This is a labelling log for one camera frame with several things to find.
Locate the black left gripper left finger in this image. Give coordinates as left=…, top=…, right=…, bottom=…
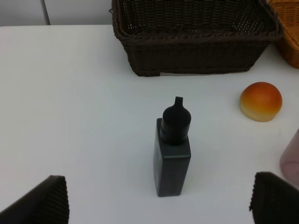
left=0, top=175, right=70, bottom=224

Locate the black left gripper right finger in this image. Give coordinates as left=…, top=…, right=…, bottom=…
left=249, top=172, right=299, bottom=224

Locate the translucent purple plastic cup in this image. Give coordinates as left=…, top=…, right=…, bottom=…
left=280, top=130, right=299, bottom=185

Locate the dark green pump bottle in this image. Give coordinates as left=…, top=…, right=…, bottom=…
left=153, top=97, right=191, bottom=197

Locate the orange-red bun toy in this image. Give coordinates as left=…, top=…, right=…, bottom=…
left=240, top=82, right=283, bottom=122

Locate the orange wicker basket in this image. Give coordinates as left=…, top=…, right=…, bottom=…
left=268, top=0, right=299, bottom=69

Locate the dark brown wicker basket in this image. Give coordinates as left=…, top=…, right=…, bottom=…
left=111, top=0, right=284, bottom=77

